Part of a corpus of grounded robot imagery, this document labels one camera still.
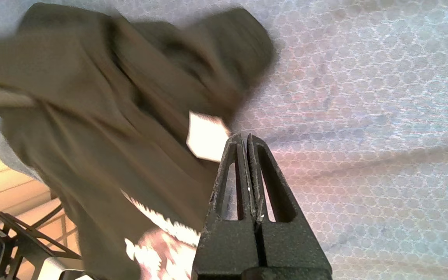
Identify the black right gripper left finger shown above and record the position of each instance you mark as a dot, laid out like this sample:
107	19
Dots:
228	249

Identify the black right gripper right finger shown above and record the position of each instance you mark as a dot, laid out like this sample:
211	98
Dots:
292	249

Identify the black printed t-shirt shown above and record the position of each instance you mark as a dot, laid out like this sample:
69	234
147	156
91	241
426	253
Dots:
91	136

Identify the white robot base panel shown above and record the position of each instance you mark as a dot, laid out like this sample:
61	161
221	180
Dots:
53	270

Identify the bed with blue sheet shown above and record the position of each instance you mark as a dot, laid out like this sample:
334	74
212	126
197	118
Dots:
364	116

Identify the black perforated robot bracket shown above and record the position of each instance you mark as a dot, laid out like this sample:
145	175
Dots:
25	233

